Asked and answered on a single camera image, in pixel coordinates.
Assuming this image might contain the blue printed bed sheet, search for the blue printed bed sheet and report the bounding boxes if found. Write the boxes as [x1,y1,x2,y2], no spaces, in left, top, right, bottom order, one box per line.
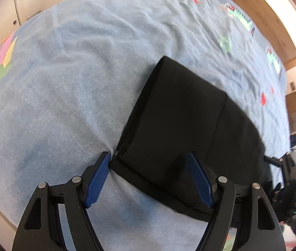
[0,0,292,251]

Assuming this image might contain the black pants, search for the black pants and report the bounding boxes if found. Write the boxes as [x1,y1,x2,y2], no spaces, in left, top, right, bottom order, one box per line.
[110,56,273,222]

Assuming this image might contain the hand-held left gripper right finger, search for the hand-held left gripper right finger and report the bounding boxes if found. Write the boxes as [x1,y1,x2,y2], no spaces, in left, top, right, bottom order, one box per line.
[188,151,286,251]

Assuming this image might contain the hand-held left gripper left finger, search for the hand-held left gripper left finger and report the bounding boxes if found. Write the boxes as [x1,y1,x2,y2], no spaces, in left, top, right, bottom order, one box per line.
[12,151,111,251]

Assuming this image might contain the wooden headboard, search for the wooden headboard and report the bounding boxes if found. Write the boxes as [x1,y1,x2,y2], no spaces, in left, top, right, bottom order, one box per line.
[200,0,296,70]

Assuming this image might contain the blue dinosaur print pillow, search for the blue dinosaur print pillow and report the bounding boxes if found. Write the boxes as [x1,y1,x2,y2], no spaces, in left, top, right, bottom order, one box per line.
[263,44,285,77]
[216,1,259,54]

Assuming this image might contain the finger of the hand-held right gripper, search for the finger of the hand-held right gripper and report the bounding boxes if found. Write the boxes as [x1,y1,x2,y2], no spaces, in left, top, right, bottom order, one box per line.
[264,156,285,168]

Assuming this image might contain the white wardrobe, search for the white wardrobe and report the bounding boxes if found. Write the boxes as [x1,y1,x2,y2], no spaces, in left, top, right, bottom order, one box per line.
[0,0,119,66]

